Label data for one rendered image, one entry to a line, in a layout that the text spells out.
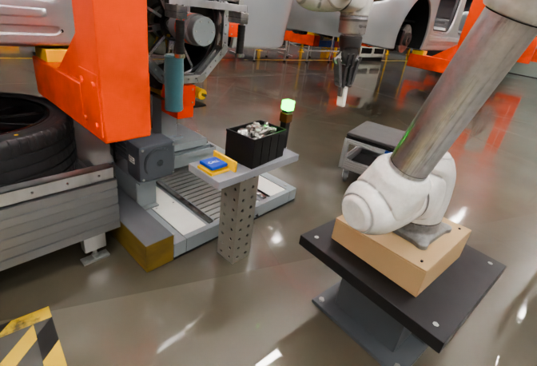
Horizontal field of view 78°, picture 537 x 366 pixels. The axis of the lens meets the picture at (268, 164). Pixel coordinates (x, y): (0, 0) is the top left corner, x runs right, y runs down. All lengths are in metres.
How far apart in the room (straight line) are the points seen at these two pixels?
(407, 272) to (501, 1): 0.70
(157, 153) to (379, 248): 0.96
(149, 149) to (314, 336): 0.96
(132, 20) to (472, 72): 0.91
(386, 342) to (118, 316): 0.89
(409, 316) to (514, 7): 0.74
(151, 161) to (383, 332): 1.09
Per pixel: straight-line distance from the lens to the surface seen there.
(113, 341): 1.26
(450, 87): 0.77
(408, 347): 1.36
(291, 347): 1.24
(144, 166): 1.50
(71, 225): 1.39
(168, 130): 2.02
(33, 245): 1.39
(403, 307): 1.05
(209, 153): 2.08
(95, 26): 1.12
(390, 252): 1.07
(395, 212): 0.88
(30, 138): 1.36
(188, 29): 1.64
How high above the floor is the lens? 0.98
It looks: 25 degrees down
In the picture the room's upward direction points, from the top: 8 degrees clockwise
